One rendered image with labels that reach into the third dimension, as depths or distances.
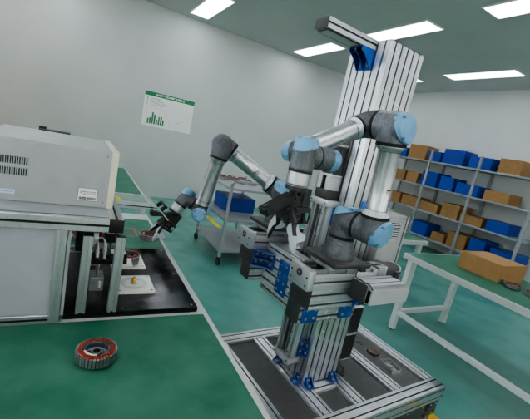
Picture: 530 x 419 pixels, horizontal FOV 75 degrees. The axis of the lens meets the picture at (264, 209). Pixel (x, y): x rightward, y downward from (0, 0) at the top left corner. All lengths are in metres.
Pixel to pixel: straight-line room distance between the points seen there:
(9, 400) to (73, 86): 5.94
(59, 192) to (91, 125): 5.41
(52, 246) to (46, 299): 0.18
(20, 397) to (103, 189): 0.65
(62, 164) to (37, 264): 0.33
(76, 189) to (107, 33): 5.60
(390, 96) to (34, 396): 1.73
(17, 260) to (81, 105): 5.55
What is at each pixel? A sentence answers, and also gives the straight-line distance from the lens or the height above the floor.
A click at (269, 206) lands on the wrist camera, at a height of 1.28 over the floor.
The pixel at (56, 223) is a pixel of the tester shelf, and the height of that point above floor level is 1.09.
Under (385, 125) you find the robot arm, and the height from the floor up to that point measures 1.61.
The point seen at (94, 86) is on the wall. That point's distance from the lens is 6.74.
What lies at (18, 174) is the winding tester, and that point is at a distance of 1.36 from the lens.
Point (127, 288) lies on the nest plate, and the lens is 1.54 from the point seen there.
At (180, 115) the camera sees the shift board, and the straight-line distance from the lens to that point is 6.93.
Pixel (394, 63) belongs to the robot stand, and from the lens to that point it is 1.85.
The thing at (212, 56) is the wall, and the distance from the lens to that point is 7.17.
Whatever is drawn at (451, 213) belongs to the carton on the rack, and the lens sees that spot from 7.51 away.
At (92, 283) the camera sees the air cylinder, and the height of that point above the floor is 0.80.
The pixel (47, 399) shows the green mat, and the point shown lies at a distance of 1.10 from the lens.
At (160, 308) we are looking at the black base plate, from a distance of 1.44.
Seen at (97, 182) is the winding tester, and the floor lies 1.21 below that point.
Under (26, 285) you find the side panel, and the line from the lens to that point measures 1.34.
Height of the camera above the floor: 1.47
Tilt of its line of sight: 11 degrees down
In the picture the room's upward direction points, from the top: 12 degrees clockwise
